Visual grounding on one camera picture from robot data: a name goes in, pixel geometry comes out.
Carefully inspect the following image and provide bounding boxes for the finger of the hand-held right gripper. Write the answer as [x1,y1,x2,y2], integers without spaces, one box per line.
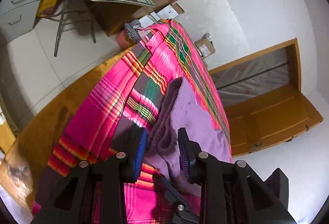
[152,173,199,224]

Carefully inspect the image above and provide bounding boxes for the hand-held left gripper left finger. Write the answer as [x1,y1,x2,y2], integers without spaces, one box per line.
[31,128,148,224]

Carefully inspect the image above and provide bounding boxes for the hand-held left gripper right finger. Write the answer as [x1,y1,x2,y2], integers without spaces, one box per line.
[177,128,297,224]

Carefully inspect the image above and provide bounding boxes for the purple fleece pants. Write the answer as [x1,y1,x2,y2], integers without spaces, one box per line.
[146,77,233,188]

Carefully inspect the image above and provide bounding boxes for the pink plaid bed sheet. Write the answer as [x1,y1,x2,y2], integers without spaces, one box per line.
[32,19,232,224]

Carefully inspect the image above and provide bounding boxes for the wooden door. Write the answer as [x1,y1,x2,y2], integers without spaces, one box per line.
[224,85,324,158]

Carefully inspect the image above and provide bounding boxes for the translucent plastic door curtain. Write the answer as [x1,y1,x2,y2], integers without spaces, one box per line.
[211,45,295,106]

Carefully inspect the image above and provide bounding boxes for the open labelled cardboard box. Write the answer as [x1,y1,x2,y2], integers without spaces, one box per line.
[194,34,216,58]

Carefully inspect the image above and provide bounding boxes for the white cardboard box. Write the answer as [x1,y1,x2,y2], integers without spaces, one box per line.
[157,4,184,20]

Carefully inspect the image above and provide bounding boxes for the grey filing cabinet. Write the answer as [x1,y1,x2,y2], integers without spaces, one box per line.
[0,0,66,42]

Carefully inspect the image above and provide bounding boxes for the wooden bed frame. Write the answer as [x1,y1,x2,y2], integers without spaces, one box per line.
[0,48,131,211]

